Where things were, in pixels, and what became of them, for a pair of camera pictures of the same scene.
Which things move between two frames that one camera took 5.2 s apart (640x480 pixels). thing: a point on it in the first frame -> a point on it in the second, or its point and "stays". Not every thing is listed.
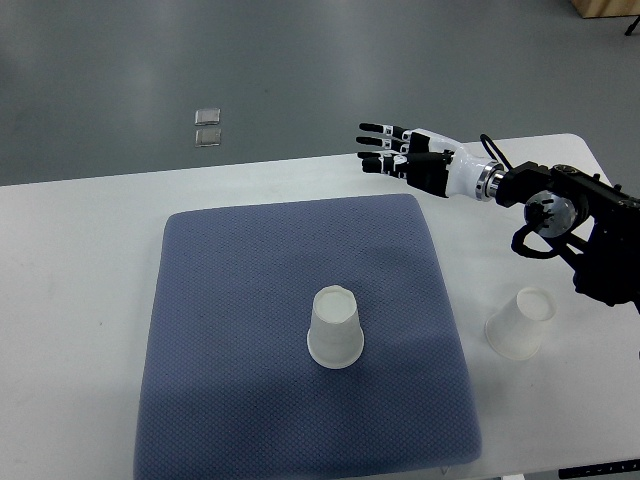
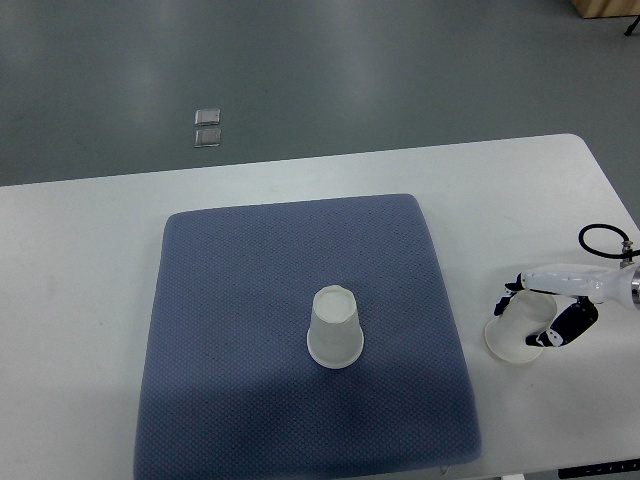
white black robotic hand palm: [464, 172] -> [594, 283]
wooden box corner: [607, 8] stays
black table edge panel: [599, 469] stays
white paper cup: [516, 330] stays
